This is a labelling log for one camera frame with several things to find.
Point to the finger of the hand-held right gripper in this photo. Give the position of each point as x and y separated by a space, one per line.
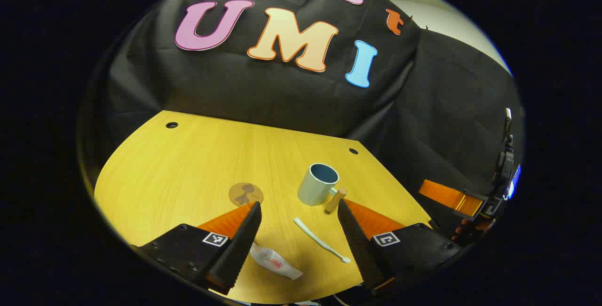
447 195

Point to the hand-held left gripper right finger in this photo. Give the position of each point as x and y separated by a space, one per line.
360 245

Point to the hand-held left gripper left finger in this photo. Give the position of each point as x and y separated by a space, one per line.
242 245

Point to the white toothpaste tube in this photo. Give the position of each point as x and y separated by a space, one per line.
275 261

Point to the round brown coaster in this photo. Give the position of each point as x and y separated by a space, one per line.
242 193

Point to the wooden desktop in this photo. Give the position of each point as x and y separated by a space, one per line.
188 169

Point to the black backdrop cloth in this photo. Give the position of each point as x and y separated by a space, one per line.
263 94

